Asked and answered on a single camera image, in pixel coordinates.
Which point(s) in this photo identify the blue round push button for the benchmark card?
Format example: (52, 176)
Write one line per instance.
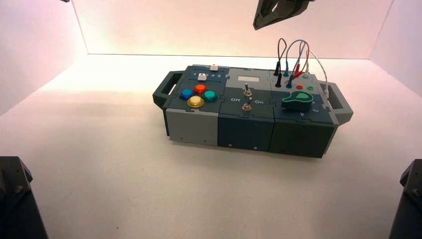
(186, 94)

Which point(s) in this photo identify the dark teal grey control box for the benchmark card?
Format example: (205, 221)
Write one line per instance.
(245, 132)

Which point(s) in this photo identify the teal round push button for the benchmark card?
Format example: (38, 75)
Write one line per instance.
(209, 96)

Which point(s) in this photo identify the white slider knob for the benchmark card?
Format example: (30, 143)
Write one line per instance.
(202, 77)
(214, 67)

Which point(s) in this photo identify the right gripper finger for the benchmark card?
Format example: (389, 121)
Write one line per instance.
(260, 14)
(291, 8)

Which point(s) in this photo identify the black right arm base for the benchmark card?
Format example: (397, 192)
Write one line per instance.
(408, 204)

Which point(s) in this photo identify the green rotary selector knob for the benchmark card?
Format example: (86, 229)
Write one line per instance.
(297, 101)

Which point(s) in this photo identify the metal toggle switch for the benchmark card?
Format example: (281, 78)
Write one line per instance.
(246, 105)
(246, 90)

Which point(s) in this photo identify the orange round push button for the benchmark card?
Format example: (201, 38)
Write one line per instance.
(200, 89)

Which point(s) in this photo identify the small white display window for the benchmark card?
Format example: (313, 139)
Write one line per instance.
(248, 79)

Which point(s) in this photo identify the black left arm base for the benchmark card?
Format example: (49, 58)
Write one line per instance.
(16, 204)

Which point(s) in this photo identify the yellow round push button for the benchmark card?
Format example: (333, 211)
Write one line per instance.
(196, 101)

